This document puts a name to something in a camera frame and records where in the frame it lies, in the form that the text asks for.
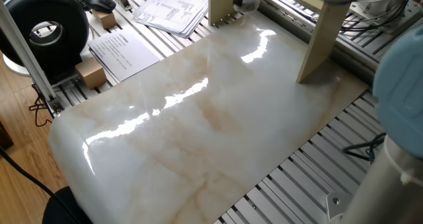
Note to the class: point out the small wooden block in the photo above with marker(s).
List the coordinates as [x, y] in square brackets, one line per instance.
[91, 72]

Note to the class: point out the aluminium frame post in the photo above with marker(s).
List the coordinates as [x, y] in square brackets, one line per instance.
[24, 55]

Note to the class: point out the white marble pattern board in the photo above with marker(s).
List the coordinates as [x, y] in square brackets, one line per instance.
[185, 151]

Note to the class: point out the silver perforated mounting plate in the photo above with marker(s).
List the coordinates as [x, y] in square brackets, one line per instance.
[380, 2]

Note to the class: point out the single printed paper sheet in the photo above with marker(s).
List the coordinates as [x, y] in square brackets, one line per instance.
[124, 53]

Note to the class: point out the small cardboard block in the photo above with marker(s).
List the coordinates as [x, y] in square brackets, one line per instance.
[105, 19]

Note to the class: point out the small clear round jar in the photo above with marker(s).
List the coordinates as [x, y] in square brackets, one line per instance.
[249, 1]

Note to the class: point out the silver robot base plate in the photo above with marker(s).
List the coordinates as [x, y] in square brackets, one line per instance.
[337, 205]

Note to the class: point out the stack of printed papers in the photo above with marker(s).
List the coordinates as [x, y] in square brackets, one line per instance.
[175, 9]

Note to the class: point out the cream wooden shelf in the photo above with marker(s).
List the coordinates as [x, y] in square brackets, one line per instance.
[320, 45]

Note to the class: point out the silver UR5 arm blue caps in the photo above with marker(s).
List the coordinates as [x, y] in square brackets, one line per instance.
[400, 92]

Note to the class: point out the black computer mouse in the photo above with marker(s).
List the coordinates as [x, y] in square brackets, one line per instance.
[100, 3]

